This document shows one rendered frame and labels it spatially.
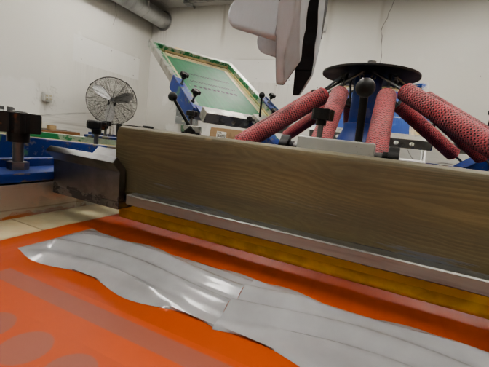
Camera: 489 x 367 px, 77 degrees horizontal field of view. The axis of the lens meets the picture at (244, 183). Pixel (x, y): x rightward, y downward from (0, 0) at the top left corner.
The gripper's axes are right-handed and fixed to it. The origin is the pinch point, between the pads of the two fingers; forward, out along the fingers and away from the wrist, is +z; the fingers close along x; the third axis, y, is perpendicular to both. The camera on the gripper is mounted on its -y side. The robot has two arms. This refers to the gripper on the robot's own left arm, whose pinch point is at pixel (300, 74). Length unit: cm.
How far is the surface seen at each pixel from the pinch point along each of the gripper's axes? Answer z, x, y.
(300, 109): -4, -65, 15
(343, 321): 16.1, 6.8, -6.5
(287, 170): 7.8, 2.0, -0.5
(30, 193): 13.6, 5.4, 25.5
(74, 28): -112, -272, 375
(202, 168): 8.7, 1.9, 7.3
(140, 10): -163, -352, 342
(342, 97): -8, -63, 4
